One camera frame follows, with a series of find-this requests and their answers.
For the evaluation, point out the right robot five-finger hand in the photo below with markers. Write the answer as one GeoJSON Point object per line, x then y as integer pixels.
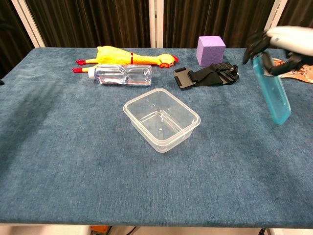
{"type": "Point", "coordinates": [291, 39]}

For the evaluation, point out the blue translucent plastic container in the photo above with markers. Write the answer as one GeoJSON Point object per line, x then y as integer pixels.
{"type": "Point", "coordinates": [161, 120]}

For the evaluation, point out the dark pleated curtain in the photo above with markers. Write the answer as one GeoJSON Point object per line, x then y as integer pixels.
{"type": "Point", "coordinates": [299, 12]}
{"type": "Point", "coordinates": [12, 36]}
{"type": "Point", "coordinates": [93, 22]}
{"type": "Point", "coordinates": [215, 17]}

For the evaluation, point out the brown spouted sauce pouch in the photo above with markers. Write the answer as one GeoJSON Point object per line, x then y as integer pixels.
{"type": "Point", "coordinates": [302, 72]}

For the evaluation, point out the purple foam cube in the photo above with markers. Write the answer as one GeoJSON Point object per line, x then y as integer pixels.
{"type": "Point", "coordinates": [210, 50]}

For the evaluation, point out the clear plastic water bottle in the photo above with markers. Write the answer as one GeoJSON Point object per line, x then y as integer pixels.
{"type": "Point", "coordinates": [122, 74]}

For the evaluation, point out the yellow rubber chicken toy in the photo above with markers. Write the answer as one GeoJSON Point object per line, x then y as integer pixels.
{"type": "Point", "coordinates": [117, 56]}

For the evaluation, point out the blue table cloth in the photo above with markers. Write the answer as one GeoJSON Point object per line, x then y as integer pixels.
{"type": "Point", "coordinates": [73, 159]}

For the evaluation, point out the orange object under table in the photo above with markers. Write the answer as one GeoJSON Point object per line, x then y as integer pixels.
{"type": "Point", "coordinates": [99, 230]}

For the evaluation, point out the white frame post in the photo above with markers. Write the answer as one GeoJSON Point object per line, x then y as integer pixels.
{"type": "Point", "coordinates": [277, 14]}
{"type": "Point", "coordinates": [156, 23]}
{"type": "Point", "coordinates": [28, 23]}

